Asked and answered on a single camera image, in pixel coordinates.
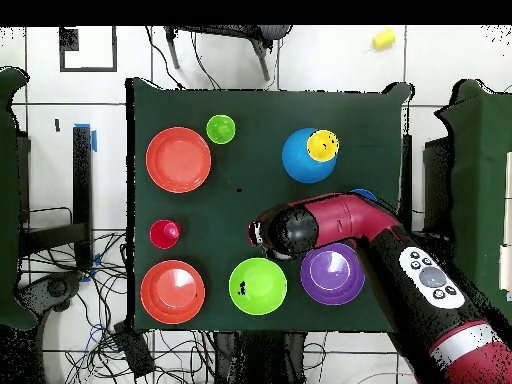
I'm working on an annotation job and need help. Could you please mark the grey metal-legged chair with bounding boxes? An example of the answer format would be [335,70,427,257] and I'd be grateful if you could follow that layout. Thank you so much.
[164,25,293,82]

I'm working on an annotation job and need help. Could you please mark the dark blue plastic bowl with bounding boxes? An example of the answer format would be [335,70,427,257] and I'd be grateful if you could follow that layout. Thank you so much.
[349,188,378,203]

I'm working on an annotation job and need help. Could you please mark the yellow smooth plastic cup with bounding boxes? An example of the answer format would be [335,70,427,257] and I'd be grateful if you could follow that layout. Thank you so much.
[371,27,398,52]

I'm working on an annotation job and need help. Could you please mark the tangled black floor cables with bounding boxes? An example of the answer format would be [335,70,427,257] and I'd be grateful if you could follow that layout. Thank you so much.
[19,229,219,384]

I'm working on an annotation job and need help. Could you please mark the blue tape strip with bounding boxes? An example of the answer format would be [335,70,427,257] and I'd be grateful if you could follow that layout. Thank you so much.
[74,122,99,154]

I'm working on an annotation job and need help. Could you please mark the light green plastic bowl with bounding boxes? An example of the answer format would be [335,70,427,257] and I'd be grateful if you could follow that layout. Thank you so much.
[228,257,288,316]

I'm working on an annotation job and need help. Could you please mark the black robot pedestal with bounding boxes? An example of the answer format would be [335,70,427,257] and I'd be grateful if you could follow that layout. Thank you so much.
[213,331,309,384]

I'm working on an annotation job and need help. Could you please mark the dark green tablecloth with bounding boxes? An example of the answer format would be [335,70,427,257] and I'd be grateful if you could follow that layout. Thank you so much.
[126,76,414,334]

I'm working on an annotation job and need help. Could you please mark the black chair base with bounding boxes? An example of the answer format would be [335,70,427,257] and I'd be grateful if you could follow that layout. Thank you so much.
[15,270,86,321]

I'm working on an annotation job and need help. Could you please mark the red plastic cup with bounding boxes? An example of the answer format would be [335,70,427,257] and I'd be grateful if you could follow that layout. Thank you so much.
[148,218,182,250]

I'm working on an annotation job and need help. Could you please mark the black metal stand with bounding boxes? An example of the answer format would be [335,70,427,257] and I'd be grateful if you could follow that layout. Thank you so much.
[400,134,455,245]
[16,125,96,273]

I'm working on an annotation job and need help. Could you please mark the white panel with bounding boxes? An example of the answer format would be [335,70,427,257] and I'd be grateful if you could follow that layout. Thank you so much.
[498,150,512,302]

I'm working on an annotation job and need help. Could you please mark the yellow stepped plastic cup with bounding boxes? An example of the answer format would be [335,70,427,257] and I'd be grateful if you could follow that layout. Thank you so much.
[306,128,341,164]

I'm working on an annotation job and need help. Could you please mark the light blue plastic bowl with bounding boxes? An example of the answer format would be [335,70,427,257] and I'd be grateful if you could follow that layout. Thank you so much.
[281,127,338,185]

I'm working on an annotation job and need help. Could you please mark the green stepped plastic cup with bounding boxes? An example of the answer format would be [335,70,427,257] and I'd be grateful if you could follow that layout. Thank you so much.
[205,114,237,146]

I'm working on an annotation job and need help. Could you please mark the black square frame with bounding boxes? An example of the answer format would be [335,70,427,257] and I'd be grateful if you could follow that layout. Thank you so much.
[58,26,119,74]

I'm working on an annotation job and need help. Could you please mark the purple plastic bowl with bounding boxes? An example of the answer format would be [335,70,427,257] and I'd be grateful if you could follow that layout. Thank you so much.
[299,242,367,307]

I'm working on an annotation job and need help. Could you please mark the black power strip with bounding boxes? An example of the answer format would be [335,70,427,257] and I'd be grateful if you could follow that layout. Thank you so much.
[112,320,156,380]

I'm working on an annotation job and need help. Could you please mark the orange plastic bowl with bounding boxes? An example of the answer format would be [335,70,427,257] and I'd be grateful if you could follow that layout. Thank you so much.
[140,259,207,326]
[145,126,212,194]

